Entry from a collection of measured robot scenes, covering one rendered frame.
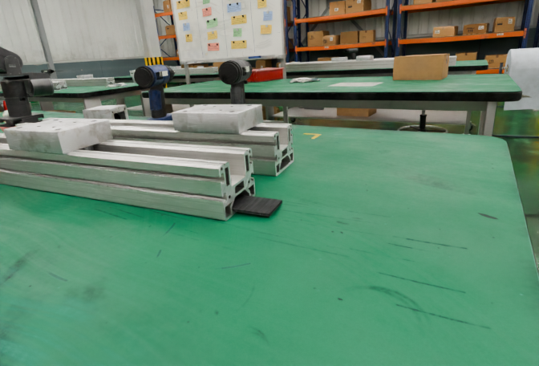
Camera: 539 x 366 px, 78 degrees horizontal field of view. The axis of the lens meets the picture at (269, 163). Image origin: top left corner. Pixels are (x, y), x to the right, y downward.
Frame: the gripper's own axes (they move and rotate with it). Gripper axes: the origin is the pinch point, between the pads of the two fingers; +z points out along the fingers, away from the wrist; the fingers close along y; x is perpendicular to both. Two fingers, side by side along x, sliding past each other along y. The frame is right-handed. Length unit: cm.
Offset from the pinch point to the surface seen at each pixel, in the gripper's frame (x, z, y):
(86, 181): -56, -4, -25
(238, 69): -69, -22, 12
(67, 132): -53, -13, -25
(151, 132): -56, -9, -8
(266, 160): -84, -6, -8
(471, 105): -139, 0, 123
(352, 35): 48, -65, 962
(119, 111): -20.5, -8.4, 18.7
